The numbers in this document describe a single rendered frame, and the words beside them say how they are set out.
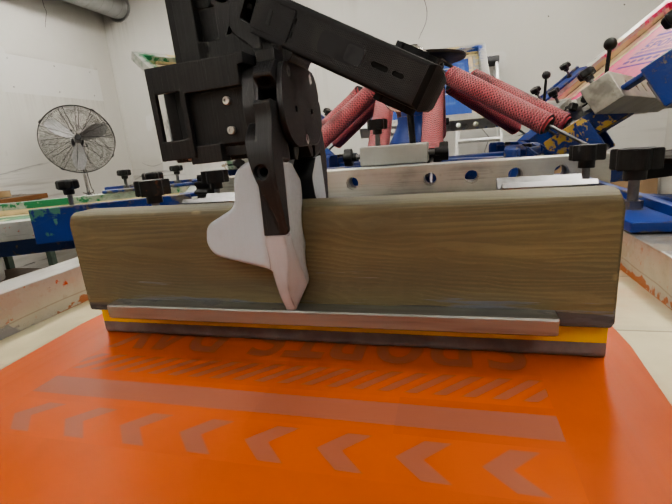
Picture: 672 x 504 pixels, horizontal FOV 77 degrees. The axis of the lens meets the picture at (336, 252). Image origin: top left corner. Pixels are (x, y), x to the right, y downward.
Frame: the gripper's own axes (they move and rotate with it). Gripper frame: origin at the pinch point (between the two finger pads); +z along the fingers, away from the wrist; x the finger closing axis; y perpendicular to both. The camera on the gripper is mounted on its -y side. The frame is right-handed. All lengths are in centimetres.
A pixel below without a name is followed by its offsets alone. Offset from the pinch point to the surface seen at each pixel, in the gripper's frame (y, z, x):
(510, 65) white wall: -70, -64, -440
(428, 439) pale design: -7.8, 4.9, 9.1
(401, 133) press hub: 4, -10, -107
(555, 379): -14.3, 5.2, 3.2
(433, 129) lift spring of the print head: -6, -10, -77
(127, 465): 5.4, 4.5, 12.8
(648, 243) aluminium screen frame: -24.4, 1.9, -12.3
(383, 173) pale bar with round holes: 1.8, -2.8, -49.2
